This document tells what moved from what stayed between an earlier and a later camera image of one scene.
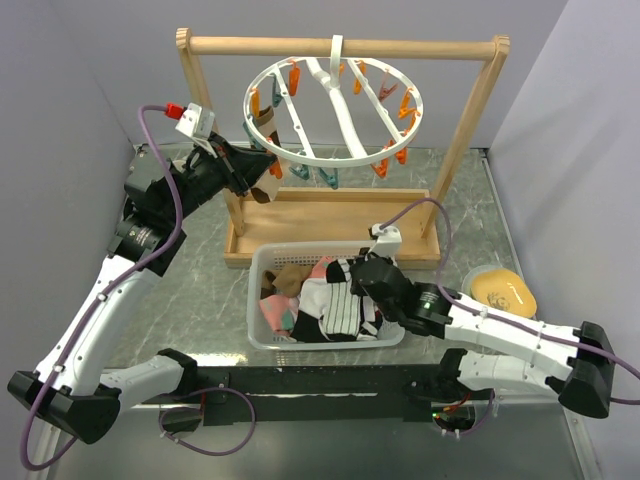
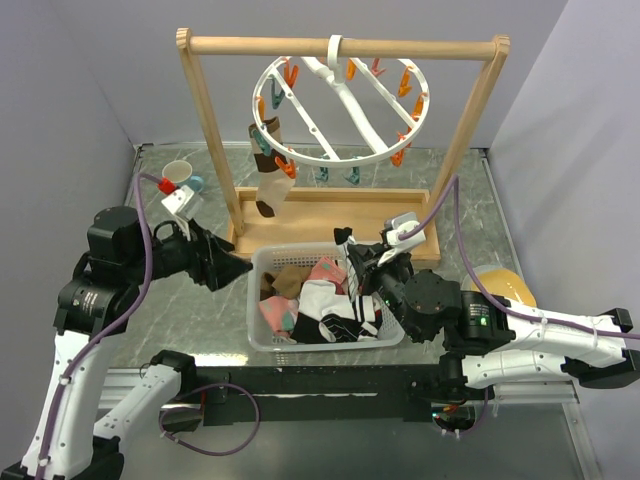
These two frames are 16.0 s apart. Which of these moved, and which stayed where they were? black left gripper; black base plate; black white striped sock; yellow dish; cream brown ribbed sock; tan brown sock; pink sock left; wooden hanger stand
Moved: cream brown ribbed sock; black white striped sock; black left gripper
Stayed: black base plate; tan brown sock; pink sock left; yellow dish; wooden hanger stand
